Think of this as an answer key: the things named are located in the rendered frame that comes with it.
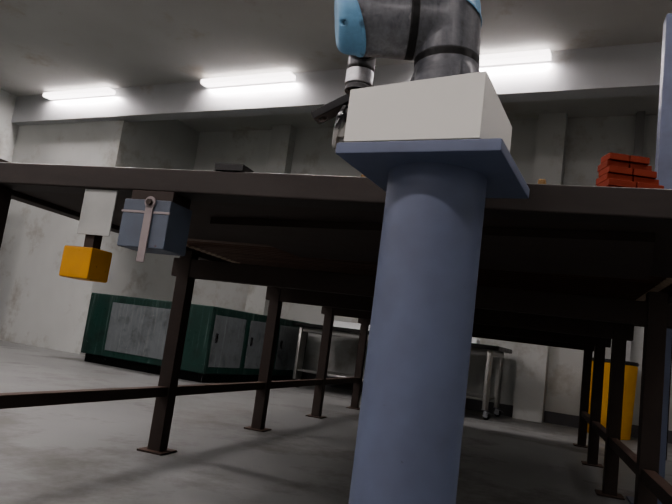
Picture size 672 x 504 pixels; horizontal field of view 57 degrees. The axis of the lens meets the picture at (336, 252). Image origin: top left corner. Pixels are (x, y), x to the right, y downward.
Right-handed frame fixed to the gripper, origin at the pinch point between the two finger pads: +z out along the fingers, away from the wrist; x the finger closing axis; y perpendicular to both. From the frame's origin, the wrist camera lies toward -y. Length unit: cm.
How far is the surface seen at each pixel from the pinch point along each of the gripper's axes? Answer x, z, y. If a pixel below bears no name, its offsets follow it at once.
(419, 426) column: -53, 59, 40
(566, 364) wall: 566, 40, 57
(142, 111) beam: 449, -202, -456
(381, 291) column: -51, 39, 31
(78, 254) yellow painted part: -27, 35, -56
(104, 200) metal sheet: -24, 20, -54
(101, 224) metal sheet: -24, 26, -53
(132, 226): -26, 27, -42
